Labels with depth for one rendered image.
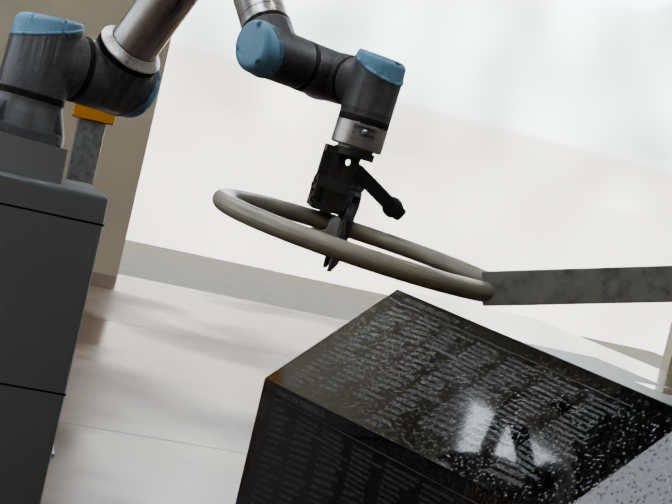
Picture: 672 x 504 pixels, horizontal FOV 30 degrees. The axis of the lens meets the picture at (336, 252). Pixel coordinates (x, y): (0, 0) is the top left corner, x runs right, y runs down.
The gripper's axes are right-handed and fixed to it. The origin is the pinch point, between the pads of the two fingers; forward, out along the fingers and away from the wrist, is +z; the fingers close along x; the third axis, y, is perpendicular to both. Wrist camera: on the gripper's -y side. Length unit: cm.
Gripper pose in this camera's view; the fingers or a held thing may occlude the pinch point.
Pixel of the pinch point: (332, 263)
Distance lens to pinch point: 218.7
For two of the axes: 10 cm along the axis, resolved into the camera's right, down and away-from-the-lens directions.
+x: 1.2, 1.2, -9.9
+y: -9.5, -2.8, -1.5
